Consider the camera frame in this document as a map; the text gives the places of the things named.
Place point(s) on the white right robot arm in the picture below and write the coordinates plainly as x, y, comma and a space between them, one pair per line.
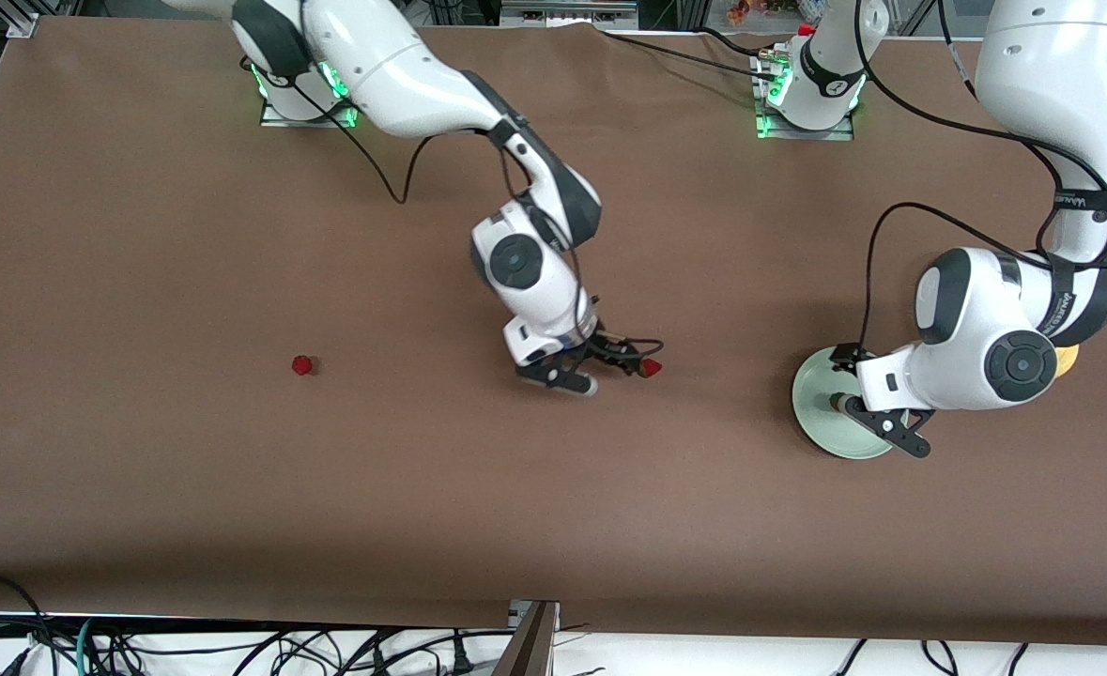
403, 66

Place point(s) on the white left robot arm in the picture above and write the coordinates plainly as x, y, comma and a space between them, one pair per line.
1051, 56

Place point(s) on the red strawberry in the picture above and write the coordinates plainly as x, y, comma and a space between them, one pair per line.
301, 365
652, 369

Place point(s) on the yellow banana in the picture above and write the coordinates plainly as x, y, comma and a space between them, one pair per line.
1068, 361

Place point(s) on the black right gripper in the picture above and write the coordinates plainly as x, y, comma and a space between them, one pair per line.
602, 349

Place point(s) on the grey metal background box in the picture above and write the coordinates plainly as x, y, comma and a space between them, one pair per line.
567, 11

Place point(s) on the brown table cover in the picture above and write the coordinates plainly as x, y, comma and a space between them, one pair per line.
553, 516

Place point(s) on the orange background object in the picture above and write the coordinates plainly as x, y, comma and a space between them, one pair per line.
748, 11

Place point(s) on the aluminium table post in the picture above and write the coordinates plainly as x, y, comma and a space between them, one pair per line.
530, 643

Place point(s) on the aluminium frame profile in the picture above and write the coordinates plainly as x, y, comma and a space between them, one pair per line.
18, 17

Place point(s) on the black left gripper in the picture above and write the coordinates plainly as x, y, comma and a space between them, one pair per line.
841, 357

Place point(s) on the pale green plate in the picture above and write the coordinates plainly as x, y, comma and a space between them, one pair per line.
816, 422

